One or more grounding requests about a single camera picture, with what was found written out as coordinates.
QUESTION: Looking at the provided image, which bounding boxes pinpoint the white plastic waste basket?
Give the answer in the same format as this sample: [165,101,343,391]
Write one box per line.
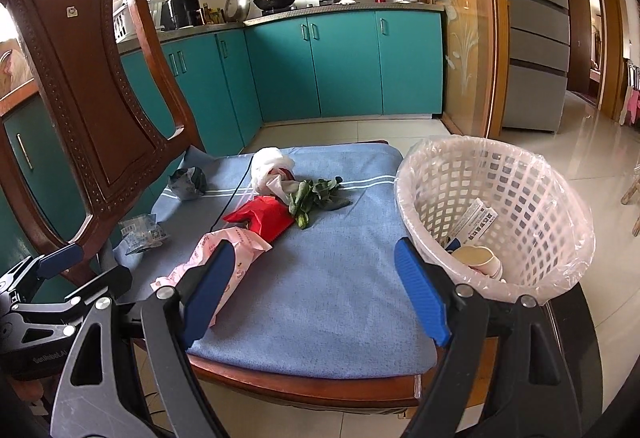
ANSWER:
[394,136,597,306]

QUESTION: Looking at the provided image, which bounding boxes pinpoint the white carton box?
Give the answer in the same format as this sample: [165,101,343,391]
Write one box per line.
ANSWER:
[446,198,501,251]

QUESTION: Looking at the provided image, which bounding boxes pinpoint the red packet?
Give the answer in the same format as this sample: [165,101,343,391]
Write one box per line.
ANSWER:
[222,195,296,241]

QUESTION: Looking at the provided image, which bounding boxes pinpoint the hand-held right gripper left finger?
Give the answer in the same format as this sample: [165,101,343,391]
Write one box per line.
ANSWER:
[49,239,236,438]

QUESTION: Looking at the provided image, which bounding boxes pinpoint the white dish rack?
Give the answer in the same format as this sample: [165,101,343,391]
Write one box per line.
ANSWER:
[112,0,166,41]

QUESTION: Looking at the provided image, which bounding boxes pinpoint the thin black cable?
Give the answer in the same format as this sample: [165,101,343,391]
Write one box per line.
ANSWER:
[210,153,253,233]

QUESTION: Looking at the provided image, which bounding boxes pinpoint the white crumpled tissue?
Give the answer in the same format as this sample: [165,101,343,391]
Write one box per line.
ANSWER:
[250,147,296,196]

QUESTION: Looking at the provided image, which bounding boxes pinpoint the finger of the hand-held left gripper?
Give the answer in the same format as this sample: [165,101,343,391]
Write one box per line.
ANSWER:
[62,264,134,323]
[0,243,84,306]

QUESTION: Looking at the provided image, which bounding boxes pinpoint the white paper cup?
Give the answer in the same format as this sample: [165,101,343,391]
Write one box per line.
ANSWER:
[452,245,503,283]

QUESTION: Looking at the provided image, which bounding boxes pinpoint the clear plastic packet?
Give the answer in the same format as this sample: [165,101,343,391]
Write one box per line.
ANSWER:
[117,214,167,256]

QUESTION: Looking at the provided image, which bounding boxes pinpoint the steel pot lid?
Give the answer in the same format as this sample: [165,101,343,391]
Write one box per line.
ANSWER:
[224,0,252,21]

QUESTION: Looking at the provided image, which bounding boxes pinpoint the dark foil packet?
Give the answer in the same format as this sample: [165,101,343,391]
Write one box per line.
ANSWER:
[167,166,207,201]

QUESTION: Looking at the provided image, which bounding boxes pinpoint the wooden stool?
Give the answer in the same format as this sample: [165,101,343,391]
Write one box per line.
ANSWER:
[621,163,640,236]

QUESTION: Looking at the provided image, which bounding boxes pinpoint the wood framed glass door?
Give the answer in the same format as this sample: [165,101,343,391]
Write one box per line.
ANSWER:
[404,0,508,141]

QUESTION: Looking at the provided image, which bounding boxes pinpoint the carved wooden chair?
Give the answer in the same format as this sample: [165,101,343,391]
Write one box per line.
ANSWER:
[0,0,436,419]

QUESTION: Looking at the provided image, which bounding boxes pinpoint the pink hanging cloth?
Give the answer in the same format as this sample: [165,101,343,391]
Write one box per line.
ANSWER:
[622,88,640,126]

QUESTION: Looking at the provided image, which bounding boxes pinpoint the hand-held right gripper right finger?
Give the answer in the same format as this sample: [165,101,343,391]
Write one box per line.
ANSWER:
[394,237,596,438]

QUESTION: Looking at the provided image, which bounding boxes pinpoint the blue towel seat cover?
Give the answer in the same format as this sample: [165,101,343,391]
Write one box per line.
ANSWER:
[100,144,438,380]

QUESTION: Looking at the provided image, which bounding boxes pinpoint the black air fryer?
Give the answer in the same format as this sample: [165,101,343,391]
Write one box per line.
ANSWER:
[165,0,205,29]

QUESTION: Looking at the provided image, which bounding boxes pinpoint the teal kitchen cabinets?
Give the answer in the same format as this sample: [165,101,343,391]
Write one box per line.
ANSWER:
[0,10,446,269]

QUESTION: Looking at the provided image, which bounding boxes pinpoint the grey refrigerator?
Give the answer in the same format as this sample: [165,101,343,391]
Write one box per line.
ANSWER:
[492,0,571,135]

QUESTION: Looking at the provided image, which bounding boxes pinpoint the pink printed wrapper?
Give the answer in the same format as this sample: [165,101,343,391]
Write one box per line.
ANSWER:
[150,226,273,329]

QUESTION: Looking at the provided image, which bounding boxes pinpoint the brown wooden door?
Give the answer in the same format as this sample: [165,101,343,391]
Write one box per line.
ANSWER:
[565,0,603,106]

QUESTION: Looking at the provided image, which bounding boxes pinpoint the green vegetable leaves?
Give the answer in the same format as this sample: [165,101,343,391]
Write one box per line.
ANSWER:
[285,176,353,229]

